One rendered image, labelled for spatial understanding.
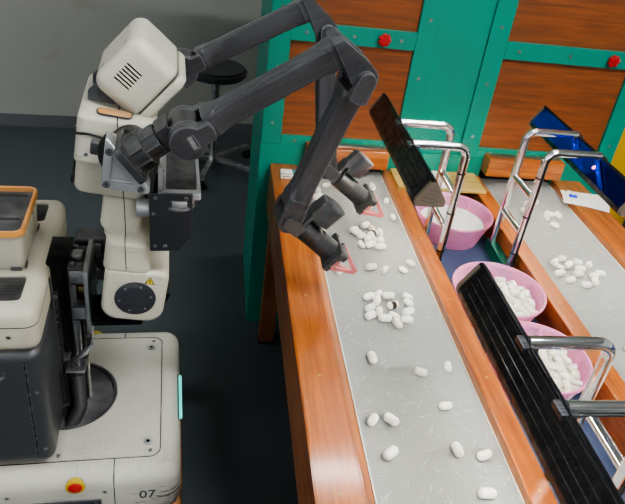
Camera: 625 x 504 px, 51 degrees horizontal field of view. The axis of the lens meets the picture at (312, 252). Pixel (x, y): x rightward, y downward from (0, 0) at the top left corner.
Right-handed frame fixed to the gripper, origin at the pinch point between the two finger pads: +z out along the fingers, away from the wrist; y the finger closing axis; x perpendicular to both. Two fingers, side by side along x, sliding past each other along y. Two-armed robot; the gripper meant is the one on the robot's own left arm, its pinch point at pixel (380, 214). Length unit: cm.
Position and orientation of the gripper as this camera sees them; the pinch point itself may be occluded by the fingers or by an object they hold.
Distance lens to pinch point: 203.1
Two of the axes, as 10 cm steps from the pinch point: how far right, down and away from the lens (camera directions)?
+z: 6.9, 5.4, 4.7
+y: -1.3, -5.5, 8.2
